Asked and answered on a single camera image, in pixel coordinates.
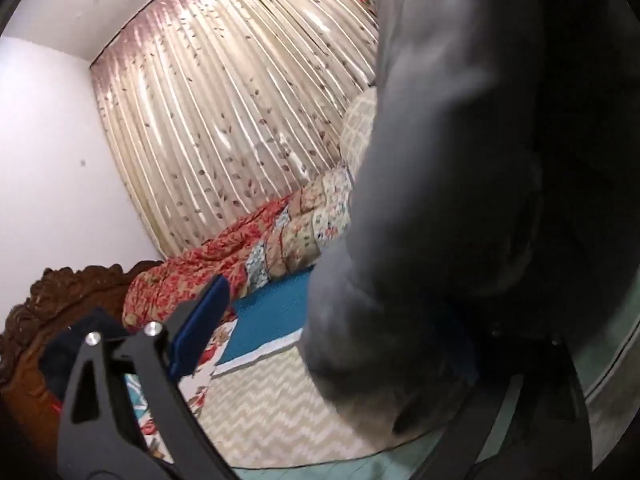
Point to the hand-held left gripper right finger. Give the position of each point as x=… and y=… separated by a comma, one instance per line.
x=550, y=410

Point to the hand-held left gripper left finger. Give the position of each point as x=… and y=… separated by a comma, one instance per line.
x=200, y=320

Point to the grey puffer jacket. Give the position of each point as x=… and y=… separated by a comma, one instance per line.
x=450, y=160

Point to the red floral quilt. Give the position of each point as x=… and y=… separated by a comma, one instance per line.
x=200, y=260

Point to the zigzag patterned bedspread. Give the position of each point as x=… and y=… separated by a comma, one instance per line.
x=260, y=400

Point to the carved wooden headboard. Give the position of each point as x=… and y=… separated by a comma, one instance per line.
x=75, y=285

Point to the dark knit cloth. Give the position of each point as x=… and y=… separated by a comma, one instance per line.
x=60, y=360

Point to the beige leaf print curtain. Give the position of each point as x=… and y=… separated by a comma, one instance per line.
x=225, y=110

